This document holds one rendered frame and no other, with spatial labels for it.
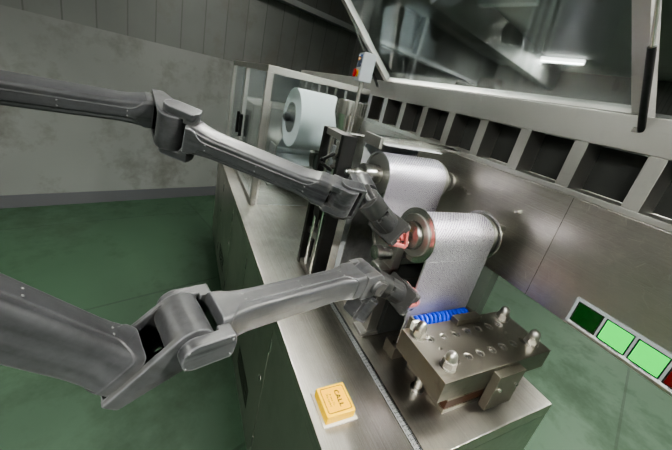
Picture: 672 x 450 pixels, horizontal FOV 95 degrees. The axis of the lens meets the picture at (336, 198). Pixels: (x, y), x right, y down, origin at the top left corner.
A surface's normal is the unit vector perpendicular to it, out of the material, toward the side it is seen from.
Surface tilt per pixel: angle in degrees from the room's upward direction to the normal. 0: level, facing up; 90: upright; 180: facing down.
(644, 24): 140
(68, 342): 93
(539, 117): 90
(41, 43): 90
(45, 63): 90
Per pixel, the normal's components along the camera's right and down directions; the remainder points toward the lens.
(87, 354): 0.67, 0.41
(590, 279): -0.89, -0.05
